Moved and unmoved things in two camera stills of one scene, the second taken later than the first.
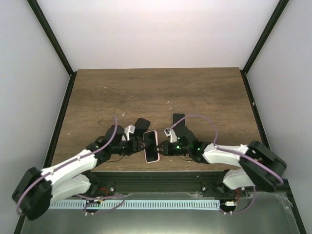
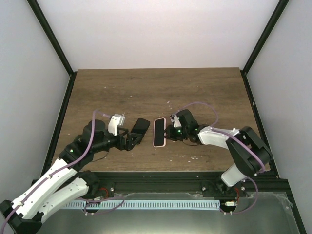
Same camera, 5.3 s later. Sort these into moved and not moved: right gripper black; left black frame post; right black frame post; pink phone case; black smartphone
Moved: right gripper black; pink phone case
Not moved: black smartphone; right black frame post; left black frame post
